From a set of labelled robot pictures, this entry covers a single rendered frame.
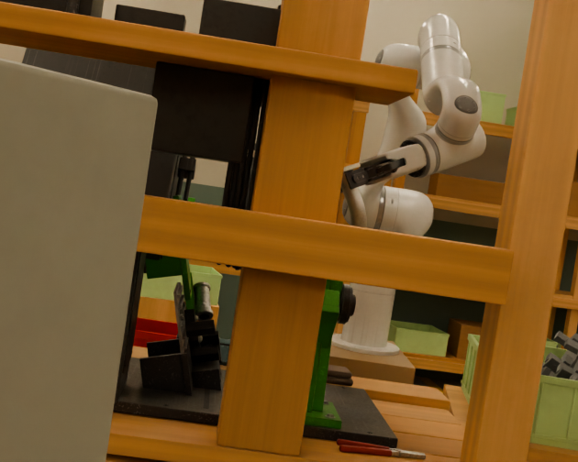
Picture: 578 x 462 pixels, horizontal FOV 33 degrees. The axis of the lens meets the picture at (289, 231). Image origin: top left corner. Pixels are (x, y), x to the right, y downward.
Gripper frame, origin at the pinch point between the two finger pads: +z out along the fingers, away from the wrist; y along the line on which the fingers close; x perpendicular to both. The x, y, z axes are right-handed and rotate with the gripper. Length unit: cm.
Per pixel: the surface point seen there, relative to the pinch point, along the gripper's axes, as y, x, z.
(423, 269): 24.6, 17.5, 9.0
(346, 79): 24.5, -15.5, 10.7
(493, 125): -384, -4, -388
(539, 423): -35, 72, -52
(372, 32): -452, -103, -366
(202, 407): -15, 30, 37
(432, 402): -30, 54, -21
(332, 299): 0.5, 19.1, 12.8
